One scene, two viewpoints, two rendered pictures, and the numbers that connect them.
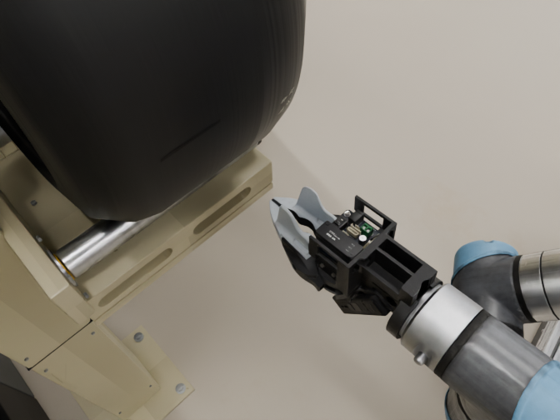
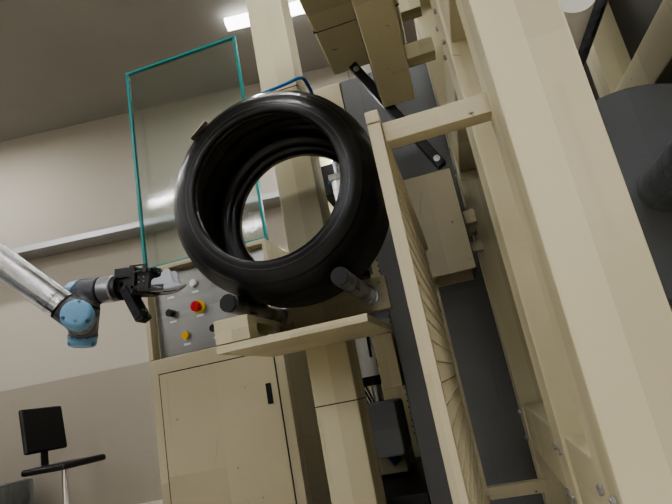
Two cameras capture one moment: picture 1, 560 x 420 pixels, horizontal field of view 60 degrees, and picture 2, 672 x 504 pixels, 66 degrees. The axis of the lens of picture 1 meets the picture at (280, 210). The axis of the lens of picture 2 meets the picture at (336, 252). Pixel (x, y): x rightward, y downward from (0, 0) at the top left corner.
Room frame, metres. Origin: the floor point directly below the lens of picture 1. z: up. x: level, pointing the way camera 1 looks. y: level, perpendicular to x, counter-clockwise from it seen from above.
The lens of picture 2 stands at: (1.66, -0.41, 0.65)
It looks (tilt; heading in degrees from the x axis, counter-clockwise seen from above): 15 degrees up; 146
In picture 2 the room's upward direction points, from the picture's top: 11 degrees counter-clockwise
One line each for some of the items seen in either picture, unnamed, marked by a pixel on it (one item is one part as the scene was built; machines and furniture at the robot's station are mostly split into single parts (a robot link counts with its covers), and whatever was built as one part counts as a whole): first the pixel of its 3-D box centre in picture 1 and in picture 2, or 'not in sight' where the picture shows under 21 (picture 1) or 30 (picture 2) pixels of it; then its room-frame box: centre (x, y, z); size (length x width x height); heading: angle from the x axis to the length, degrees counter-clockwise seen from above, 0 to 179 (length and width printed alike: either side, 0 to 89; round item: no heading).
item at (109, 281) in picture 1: (170, 219); (260, 334); (0.38, 0.17, 0.83); 0.36 x 0.09 x 0.06; 134
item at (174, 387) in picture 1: (130, 387); not in sight; (0.29, 0.44, 0.01); 0.27 x 0.27 x 0.02; 44
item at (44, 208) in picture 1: (126, 179); (312, 337); (0.48, 0.27, 0.80); 0.37 x 0.36 x 0.02; 44
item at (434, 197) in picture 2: not in sight; (439, 231); (0.61, 0.69, 1.05); 0.20 x 0.15 x 0.30; 134
